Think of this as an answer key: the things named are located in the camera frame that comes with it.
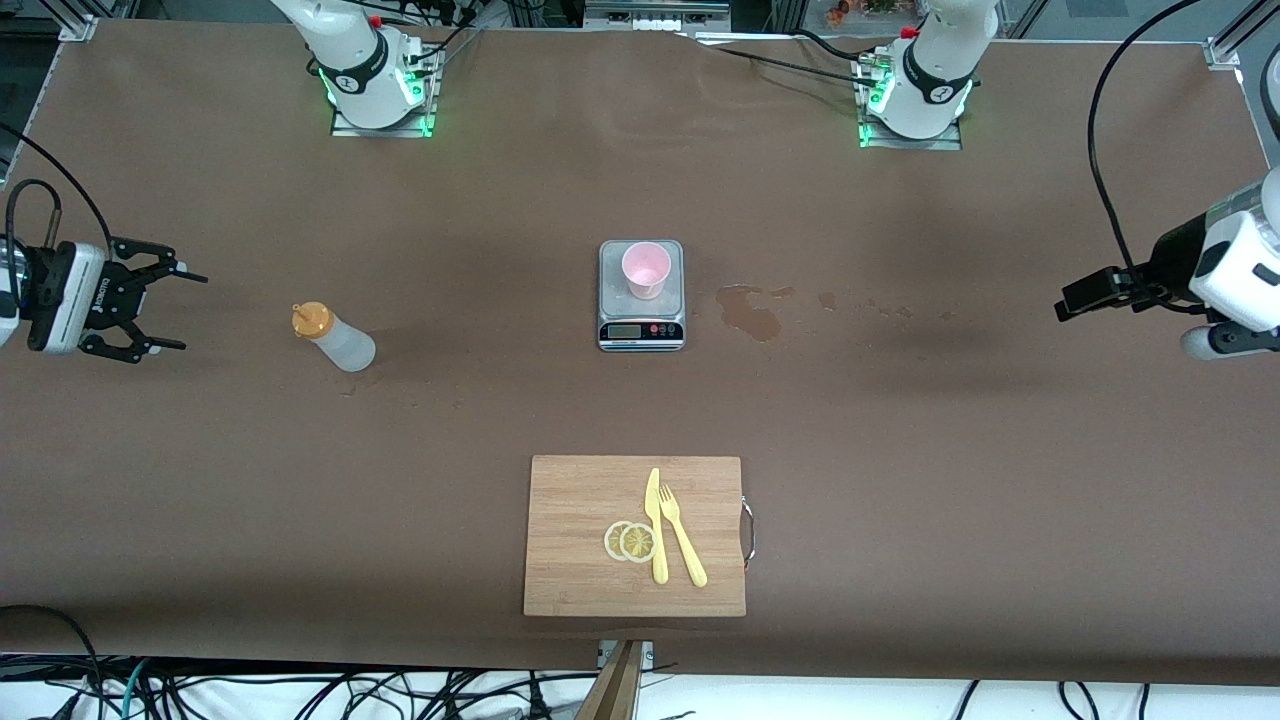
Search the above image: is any black cable across table edge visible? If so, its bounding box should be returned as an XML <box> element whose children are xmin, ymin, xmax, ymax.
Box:
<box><xmin>690</xmin><ymin>33</ymin><xmax>877</xmax><ymax>87</ymax></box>

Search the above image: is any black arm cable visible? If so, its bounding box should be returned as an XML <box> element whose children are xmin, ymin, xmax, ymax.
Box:
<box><xmin>1088</xmin><ymin>0</ymin><xmax>1203</xmax><ymax>273</ymax></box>
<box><xmin>0</xmin><ymin>122</ymin><xmax>117</xmax><ymax>253</ymax></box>

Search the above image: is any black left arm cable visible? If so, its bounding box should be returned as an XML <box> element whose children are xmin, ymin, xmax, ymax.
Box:
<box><xmin>1088</xmin><ymin>0</ymin><xmax>1203</xmax><ymax>273</ymax></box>

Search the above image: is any yellow plastic knife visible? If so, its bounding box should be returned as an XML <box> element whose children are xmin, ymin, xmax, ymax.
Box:
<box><xmin>645</xmin><ymin>467</ymin><xmax>670</xmax><ymax>585</ymax></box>

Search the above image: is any wooden post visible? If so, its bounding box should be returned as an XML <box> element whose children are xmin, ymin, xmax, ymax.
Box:
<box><xmin>573</xmin><ymin>640</ymin><xmax>645</xmax><ymax>720</ymax></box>

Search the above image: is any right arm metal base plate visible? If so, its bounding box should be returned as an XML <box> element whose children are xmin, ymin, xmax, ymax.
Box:
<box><xmin>330</xmin><ymin>45</ymin><xmax>442</xmax><ymax>139</ymax></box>

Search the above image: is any white power strip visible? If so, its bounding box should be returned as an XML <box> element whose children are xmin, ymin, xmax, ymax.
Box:
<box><xmin>584</xmin><ymin>0</ymin><xmax>732</xmax><ymax>32</ymax></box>

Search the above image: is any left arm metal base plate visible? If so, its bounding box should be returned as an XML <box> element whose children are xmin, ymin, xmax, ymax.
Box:
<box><xmin>855</xmin><ymin>50</ymin><xmax>964</xmax><ymax>152</ymax></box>

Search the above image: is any black looped floor cable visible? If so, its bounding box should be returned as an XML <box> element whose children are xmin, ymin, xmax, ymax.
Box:
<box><xmin>0</xmin><ymin>604</ymin><xmax>109</xmax><ymax>720</ymax></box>

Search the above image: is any teal floor cable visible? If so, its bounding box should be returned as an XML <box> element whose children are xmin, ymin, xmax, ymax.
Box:
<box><xmin>116</xmin><ymin>657</ymin><xmax>153</xmax><ymax>718</ymax></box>

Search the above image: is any silver digital kitchen scale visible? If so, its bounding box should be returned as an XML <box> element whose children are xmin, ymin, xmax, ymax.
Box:
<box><xmin>597</xmin><ymin>239</ymin><xmax>687</xmax><ymax>352</ymax></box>

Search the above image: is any wooden cutting board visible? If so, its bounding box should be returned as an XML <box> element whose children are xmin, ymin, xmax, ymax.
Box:
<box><xmin>523</xmin><ymin>455</ymin><xmax>748</xmax><ymax>618</ymax></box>

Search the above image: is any yellow plastic fork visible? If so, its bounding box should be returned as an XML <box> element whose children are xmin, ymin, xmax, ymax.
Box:
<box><xmin>659</xmin><ymin>484</ymin><xmax>709</xmax><ymax>589</ymax></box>

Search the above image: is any squeeze bottle with orange cap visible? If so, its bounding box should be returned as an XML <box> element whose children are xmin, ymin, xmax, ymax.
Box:
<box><xmin>292</xmin><ymin>301</ymin><xmax>377</xmax><ymax>373</ymax></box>

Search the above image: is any brown table cover sheet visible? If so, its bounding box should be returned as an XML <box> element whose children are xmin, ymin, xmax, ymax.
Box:
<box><xmin>0</xmin><ymin>18</ymin><xmax>1280</xmax><ymax>689</ymax></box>

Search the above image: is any pink plastic cup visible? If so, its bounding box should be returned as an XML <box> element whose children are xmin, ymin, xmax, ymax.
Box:
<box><xmin>622</xmin><ymin>242</ymin><xmax>672</xmax><ymax>301</ymax></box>

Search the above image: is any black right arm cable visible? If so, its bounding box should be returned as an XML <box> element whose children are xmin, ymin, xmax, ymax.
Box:
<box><xmin>0</xmin><ymin>122</ymin><xmax>117</xmax><ymax>253</ymax></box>

